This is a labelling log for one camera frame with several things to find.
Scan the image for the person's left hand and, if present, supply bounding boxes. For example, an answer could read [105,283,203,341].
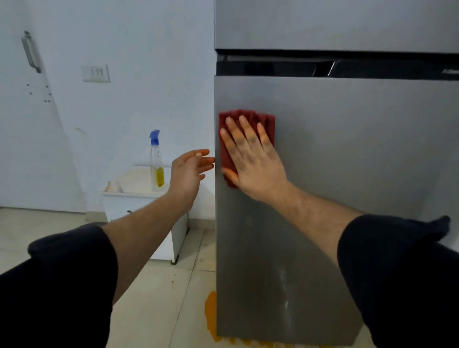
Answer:
[167,149,216,213]

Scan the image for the person's right hand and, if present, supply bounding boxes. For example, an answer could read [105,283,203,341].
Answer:
[219,115,292,206]

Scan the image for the spray bottle blue nozzle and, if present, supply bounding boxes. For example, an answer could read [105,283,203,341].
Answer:
[149,129,166,193]

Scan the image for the red cloth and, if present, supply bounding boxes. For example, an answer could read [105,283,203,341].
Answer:
[218,109,277,190]

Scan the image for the silver refrigerator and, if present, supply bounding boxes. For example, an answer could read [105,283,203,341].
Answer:
[213,0,459,347]

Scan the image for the person's left forearm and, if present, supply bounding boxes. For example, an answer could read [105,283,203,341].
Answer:
[0,190,189,348]

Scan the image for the person's right forearm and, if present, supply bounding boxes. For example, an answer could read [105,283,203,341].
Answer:
[271,181,459,348]

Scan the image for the small white marble table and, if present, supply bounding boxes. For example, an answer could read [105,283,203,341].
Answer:
[100,165,190,266]

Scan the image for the white door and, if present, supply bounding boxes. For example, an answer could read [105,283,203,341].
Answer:
[0,0,87,214]

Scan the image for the white wall switch plate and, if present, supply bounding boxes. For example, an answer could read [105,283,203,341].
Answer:
[80,64,111,84]

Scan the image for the metal door handle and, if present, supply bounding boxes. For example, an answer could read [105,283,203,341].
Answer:
[20,30,42,75]

